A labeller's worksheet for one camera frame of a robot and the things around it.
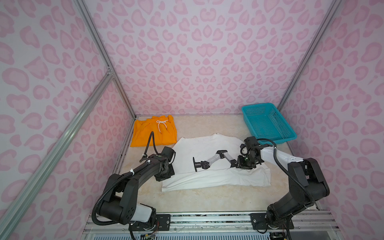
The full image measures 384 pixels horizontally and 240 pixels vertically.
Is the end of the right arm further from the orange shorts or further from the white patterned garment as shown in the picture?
the orange shorts

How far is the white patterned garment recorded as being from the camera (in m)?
0.86

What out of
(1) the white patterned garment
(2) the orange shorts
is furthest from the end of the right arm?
(2) the orange shorts
